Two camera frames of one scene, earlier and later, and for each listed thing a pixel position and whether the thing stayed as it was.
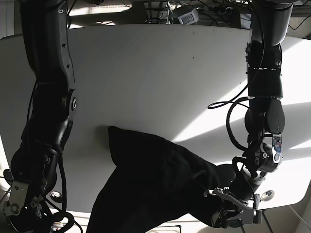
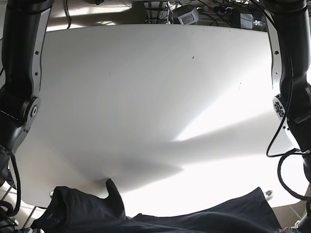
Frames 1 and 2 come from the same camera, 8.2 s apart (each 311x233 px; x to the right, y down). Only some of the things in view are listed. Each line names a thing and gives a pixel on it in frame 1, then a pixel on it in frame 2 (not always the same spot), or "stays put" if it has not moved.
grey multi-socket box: (189, 18) stays put
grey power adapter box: (245, 21) stays put
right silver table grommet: (267, 195) stays put
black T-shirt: (155, 183) → (71, 210)
